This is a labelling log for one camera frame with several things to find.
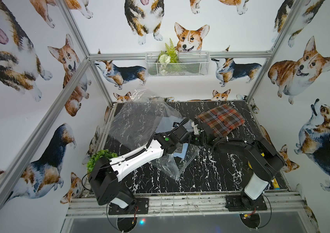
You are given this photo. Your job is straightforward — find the yellow dustpan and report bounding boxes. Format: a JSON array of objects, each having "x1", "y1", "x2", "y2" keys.
[{"x1": 248, "y1": 161, "x2": 280, "y2": 190}]

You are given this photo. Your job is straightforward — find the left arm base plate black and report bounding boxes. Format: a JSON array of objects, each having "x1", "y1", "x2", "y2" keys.
[{"x1": 108, "y1": 198, "x2": 149, "y2": 215}]

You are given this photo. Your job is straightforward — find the red plaid shirt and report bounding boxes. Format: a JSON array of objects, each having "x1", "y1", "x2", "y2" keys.
[{"x1": 195, "y1": 104, "x2": 245, "y2": 138}]

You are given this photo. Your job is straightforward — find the green potted plant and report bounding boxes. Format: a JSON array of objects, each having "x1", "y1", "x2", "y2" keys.
[{"x1": 87, "y1": 149, "x2": 118, "y2": 172}]

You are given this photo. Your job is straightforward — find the white wire wall basket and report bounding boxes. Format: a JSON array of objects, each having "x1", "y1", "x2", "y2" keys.
[{"x1": 145, "y1": 51, "x2": 211, "y2": 77}]

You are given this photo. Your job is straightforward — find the artificial fern with white flower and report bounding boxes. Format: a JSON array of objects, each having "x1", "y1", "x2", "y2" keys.
[{"x1": 157, "y1": 39, "x2": 179, "y2": 76}]

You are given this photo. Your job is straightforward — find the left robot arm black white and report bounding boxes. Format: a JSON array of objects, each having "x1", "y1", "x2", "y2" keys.
[{"x1": 88, "y1": 118, "x2": 199, "y2": 212}]

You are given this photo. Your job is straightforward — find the aluminium frame rail front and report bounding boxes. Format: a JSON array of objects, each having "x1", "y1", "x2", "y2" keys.
[{"x1": 65, "y1": 192, "x2": 305, "y2": 219}]

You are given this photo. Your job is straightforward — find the clear plastic vacuum bag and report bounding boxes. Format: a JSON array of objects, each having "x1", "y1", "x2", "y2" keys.
[{"x1": 109, "y1": 90, "x2": 199, "y2": 180}]

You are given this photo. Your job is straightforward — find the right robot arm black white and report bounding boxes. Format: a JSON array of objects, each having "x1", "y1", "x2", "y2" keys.
[{"x1": 191, "y1": 120, "x2": 285, "y2": 209}]

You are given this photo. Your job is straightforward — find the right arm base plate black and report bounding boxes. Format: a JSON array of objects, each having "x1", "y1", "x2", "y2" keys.
[{"x1": 225, "y1": 195, "x2": 268, "y2": 212}]

